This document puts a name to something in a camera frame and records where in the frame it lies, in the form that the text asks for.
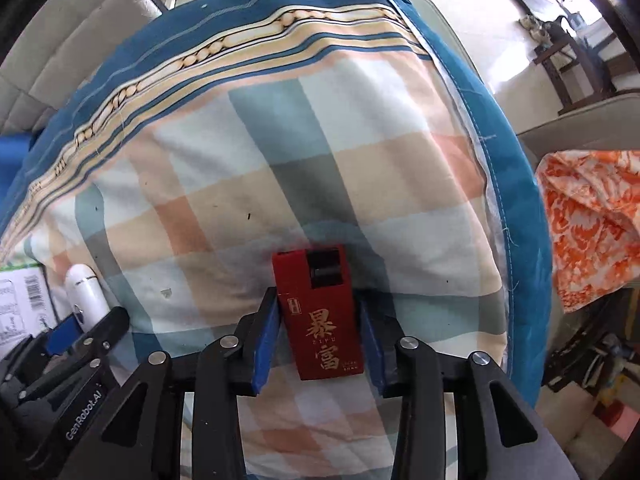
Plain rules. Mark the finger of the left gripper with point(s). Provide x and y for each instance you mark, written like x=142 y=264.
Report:
x=46 y=344
x=85 y=344

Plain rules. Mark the blue foam mat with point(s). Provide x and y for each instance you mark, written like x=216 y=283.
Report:
x=15 y=148

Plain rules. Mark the plaid blue bordered cloth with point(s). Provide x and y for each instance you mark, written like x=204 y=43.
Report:
x=229 y=130

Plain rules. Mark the grey padded chair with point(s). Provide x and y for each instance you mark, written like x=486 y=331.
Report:
x=59 y=51

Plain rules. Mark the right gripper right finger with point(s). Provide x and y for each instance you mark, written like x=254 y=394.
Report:
x=404 y=367

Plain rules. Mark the red rectangular box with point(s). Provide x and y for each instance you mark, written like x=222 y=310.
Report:
x=315 y=293

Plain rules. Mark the white green cardboard box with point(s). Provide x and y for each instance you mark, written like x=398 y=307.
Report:
x=25 y=305

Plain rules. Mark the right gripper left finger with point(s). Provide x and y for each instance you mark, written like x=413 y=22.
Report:
x=236 y=364

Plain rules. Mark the orange white patterned cloth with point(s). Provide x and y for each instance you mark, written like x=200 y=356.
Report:
x=591 y=199

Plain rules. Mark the white earbud case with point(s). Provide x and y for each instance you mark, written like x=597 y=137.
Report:
x=85 y=294

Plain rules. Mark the dark wooden rack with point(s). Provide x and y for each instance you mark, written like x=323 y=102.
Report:
x=558 y=52

